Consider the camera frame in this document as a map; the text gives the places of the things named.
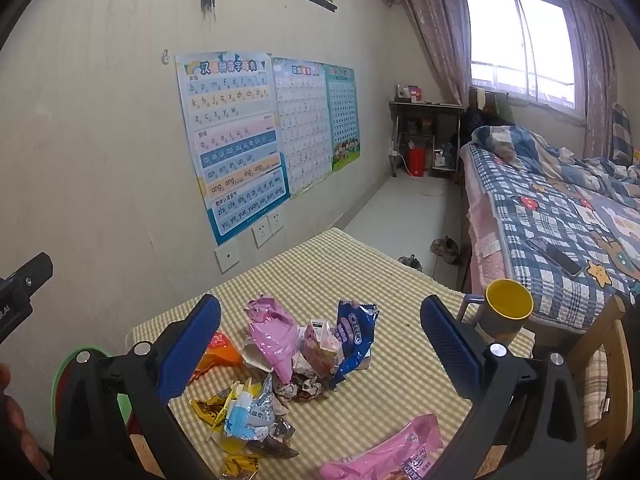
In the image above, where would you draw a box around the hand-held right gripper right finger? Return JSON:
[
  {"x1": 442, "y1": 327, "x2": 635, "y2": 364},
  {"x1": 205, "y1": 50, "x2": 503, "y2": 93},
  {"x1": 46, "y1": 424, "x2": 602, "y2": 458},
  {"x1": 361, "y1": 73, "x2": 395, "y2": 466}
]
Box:
[{"x1": 419, "y1": 295, "x2": 589, "y2": 480}]

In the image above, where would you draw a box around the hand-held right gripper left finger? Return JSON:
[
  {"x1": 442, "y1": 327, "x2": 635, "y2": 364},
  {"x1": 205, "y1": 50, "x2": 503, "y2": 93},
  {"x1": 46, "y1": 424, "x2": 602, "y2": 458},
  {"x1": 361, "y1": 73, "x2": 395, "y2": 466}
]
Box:
[{"x1": 52, "y1": 294, "x2": 223, "y2": 480}]

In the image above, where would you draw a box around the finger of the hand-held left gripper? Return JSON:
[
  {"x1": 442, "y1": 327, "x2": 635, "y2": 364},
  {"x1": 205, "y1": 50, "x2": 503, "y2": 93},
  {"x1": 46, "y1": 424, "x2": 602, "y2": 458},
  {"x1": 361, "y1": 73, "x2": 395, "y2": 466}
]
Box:
[{"x1": 0, "y1": 252, "x2": 54, "y2": 306}]

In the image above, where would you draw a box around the orange snack wrapper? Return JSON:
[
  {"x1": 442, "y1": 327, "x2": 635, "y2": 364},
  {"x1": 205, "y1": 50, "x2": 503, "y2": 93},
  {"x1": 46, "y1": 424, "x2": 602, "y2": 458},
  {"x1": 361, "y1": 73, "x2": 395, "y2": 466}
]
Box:
[{"x1": 191, "y1": 331, "x2": 244, "y2": 382}]

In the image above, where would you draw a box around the pink wrapper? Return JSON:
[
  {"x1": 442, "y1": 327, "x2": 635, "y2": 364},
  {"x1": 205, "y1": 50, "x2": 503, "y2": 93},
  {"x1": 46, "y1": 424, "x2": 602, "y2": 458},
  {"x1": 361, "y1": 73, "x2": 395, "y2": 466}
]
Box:
[{"x1": 243, "y1": 296, "x2": 302, "y2": 385}]

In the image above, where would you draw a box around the yellow and blue wrapper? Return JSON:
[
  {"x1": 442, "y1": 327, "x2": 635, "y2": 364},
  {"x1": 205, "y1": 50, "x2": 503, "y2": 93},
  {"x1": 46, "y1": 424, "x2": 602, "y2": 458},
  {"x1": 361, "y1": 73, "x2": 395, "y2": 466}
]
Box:
[{"x1": 191, "y1": 379, "x2": 291, "y2": 456}]

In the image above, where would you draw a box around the red bin with green rim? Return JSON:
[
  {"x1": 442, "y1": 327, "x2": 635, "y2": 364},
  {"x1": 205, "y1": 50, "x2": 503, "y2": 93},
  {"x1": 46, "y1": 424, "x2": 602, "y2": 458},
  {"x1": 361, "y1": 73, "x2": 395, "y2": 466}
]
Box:
[{"x1": 52, "y1": 344, "x2": 132, "y2": 438}]

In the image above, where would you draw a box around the blue cookie wrapper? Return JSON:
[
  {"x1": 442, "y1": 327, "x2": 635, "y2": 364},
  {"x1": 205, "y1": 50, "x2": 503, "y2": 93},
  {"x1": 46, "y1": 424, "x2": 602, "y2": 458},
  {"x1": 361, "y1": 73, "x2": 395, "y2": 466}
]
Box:
[{"x1": 329, "y1": 299, "x2": 381, "y2": 392}]

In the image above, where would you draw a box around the large pink snack packet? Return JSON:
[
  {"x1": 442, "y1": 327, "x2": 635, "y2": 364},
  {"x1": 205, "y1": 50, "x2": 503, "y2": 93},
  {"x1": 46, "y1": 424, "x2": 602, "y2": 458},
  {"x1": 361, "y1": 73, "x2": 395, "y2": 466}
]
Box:
[{"x1": 319, "y1": 414, "x2": 446, "y2": 480}]

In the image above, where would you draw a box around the clear printed wrapper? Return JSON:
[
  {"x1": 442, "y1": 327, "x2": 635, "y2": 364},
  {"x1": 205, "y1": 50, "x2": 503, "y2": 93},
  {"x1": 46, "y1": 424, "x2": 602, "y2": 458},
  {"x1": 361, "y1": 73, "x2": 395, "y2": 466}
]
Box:
[{"x1": 272, "y1": 317, "x2": 347, "y2": 403}]

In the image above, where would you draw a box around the brown foil wrapper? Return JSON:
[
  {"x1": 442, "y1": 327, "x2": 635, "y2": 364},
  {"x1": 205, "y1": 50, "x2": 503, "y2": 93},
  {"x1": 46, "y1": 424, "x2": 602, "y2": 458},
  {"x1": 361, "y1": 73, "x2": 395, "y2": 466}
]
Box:
[{"x1": 250, "y1": 417, "x2": 300, "y2": 459}]

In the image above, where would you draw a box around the person's left hand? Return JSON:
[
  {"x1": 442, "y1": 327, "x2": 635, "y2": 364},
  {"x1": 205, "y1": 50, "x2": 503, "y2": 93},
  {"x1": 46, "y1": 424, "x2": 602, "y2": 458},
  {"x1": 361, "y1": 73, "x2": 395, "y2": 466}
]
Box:
[{"x1": 0, "y1": 364, "x2": 52, "y2": 476}]

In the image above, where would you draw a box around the grey mug with yellow inside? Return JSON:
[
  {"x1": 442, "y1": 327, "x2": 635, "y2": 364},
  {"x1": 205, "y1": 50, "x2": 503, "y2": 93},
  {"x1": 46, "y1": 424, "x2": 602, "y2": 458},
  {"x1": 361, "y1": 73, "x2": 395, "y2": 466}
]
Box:
[{"x1": 456, "y1": 278, "x2": 535, "y2": 347}]

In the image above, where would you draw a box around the pink bed sheet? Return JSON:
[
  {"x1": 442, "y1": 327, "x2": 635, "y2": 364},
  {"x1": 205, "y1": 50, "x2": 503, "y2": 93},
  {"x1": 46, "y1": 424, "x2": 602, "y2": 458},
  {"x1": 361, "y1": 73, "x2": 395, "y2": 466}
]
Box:
[{"x1": 465, "y1": 184, "x2": 507, "y2": 293}]

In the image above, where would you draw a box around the black phone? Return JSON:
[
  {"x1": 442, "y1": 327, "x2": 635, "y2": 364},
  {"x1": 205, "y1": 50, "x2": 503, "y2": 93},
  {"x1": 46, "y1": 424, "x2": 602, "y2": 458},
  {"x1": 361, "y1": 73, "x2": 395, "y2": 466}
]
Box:
[{"x1": 528, "y1": 236, "x2": 584, "y2": 277}]

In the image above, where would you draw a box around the wooden chair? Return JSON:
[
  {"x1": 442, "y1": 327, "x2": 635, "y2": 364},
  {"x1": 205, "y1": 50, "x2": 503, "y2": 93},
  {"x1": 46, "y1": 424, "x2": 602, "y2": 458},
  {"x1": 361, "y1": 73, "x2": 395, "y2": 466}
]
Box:
[{"x1": 564, "y1": 294, "x2": 638, "y2": 480}]

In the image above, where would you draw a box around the small red bin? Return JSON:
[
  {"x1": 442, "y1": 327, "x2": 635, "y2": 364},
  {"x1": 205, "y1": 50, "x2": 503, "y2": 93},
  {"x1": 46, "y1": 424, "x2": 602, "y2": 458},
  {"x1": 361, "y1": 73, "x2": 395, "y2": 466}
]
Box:
[{"x1": 407, "y1": 145, "x2": 427, "y2": 178}]

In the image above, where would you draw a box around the blue plaid quilt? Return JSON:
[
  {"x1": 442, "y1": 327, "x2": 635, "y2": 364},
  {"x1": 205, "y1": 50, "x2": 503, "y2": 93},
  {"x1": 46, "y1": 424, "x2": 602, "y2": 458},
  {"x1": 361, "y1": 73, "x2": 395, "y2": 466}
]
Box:
[{"x1": 472, "y1": 124, "x2": 640, "y2": 187}]

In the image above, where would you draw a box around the dark cloth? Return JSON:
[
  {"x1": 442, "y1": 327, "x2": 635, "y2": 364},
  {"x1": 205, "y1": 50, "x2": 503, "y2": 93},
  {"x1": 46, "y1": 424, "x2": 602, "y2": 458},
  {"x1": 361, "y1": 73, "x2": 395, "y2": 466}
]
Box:
[{"x1": 459, "y1": 106, "x2": 517, "y2": 149}]

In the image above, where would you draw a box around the dark metal desk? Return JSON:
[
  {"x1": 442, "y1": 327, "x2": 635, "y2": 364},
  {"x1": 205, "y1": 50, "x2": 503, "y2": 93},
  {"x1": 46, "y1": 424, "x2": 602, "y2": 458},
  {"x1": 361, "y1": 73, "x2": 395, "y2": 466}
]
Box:
[{"x1": 388, "y1": 99, "x2": 467, "y2": 184}]

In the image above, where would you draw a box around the striped pillow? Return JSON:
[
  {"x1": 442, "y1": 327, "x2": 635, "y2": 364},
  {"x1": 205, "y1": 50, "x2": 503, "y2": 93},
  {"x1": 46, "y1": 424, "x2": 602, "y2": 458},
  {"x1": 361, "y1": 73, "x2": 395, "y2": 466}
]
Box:
[{"x1": 611, "y1": 103, "x2": 637, "y2": 169}]

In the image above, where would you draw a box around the patterned pink curtain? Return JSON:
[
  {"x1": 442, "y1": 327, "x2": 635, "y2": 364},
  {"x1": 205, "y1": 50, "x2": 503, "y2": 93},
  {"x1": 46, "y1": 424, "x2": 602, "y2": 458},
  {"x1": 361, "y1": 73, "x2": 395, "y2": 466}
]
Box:
[
  {"x1": 574, "y1": 0, "x2": 619, "y2": 161},
  {"x1": 394, "y1": 0, "x2": 475, "y2": 113}
]

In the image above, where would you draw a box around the window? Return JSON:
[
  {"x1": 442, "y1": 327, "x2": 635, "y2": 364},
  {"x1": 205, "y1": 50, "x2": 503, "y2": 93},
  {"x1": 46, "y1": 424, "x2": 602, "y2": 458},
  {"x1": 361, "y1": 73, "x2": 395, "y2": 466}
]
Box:
[{"x1": 462, "y1": 0, "x2": 589, "y2": 122}]

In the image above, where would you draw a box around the white wall plate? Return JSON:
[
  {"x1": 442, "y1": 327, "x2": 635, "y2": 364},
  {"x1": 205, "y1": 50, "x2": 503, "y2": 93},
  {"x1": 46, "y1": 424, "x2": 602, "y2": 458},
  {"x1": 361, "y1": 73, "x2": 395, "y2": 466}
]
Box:
[{"x1": 213, "y1": 243, "x2": 240, "y2": 275}]

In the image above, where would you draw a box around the large blue wall poster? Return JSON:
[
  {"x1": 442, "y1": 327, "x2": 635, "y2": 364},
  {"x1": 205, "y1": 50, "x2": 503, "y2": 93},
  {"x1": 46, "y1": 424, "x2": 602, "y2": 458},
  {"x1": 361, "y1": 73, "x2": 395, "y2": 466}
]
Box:
[{"x1": 174, "y1": 51, "x2": 292, "y2": 246}]

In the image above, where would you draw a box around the white grid wall poster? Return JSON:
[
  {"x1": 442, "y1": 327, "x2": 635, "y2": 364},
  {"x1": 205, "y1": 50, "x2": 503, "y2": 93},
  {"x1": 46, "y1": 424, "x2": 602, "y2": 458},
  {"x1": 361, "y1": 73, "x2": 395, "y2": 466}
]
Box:
[{"x1": 271, "y1": 57, "x2": 334, "y2": 199}]

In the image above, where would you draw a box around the green-edged wall poster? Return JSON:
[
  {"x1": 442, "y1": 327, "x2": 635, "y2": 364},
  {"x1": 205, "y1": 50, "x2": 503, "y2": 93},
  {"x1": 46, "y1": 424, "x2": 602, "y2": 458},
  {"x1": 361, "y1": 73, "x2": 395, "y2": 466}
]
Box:
[{"x1": 323, "y1": 63, "x2": 362, "y2": 172}]

